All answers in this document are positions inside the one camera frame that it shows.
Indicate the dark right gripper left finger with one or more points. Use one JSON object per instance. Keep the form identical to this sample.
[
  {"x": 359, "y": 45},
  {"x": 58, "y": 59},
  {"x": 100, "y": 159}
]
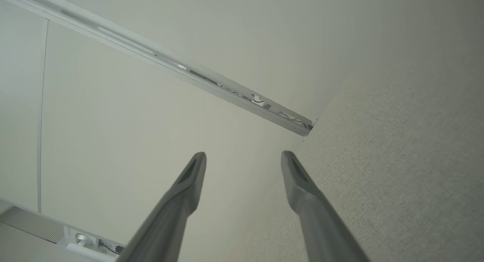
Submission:
[{"x": 166, "y": 228}]

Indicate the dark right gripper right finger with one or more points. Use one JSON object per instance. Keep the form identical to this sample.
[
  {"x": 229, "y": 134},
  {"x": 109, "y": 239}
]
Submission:
[{"x": 325, "y": 231}]

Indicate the white power strip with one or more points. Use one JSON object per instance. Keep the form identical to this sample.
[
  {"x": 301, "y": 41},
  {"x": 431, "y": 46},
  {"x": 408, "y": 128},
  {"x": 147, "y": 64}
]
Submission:
[{"x": 85, "y": 239}]

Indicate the grey partition post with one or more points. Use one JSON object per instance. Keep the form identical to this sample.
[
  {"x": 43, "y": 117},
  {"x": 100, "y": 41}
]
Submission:
[{"x": 211, "y": 83}]

